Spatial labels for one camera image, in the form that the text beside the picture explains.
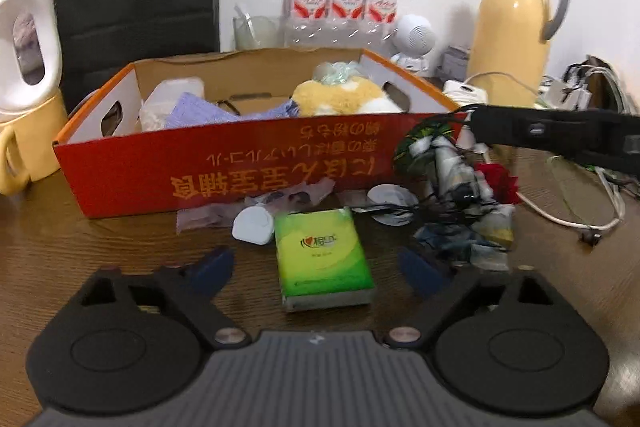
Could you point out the frosted cotton swab box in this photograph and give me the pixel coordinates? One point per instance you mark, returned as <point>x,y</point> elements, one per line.
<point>167,104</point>

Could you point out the clear glass cup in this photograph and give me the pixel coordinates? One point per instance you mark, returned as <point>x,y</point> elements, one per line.
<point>255,34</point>

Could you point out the iridescent plastic bag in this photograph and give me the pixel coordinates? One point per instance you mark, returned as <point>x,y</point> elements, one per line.
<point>337,72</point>

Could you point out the orange cardboard box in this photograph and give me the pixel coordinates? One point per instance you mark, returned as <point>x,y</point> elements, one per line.
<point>210,167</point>

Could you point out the small grey box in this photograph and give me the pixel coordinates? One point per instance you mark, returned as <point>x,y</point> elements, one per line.
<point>454,63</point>

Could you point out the blue wrapper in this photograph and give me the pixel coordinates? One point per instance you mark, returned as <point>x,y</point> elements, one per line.
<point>460,244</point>

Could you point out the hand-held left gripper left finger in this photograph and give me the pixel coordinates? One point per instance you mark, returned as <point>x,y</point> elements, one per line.
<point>212,269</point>

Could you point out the green tissue pack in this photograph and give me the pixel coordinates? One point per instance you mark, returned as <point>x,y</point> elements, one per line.
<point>322,252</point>

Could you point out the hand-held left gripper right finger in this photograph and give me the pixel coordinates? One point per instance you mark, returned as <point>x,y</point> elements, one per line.
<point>422,272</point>

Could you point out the white power strip with chargers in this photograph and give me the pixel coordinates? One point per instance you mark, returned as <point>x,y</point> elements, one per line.
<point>575,89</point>

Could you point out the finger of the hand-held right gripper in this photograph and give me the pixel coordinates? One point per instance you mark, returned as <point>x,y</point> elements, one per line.
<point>537,128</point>

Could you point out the white power adapter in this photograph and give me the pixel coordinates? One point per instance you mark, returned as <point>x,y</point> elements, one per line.
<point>465,91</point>

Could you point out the yellow mug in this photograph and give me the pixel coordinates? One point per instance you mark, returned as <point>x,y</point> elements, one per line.
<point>35,147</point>

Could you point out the yellow thermos jug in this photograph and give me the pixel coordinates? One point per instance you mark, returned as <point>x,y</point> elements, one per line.
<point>515,32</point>

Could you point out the white round disc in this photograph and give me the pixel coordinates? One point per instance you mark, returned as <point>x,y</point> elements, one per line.
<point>392,202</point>

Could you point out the white round robot speaker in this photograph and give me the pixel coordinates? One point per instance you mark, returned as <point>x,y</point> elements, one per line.
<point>414,39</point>

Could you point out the red scrunchie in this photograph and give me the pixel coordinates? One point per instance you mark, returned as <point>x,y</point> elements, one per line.
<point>500,182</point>

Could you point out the white detergent jug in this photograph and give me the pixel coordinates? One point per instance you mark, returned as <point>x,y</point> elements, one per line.
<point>25,32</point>

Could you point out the white and yellow plush toy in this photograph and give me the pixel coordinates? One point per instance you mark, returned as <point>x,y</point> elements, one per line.
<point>340,99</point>

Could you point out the white crumpled wrapper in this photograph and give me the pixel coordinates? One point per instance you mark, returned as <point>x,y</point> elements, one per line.
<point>450,167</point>

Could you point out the white round plug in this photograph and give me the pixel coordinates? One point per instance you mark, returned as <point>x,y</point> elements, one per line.
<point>254,224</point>

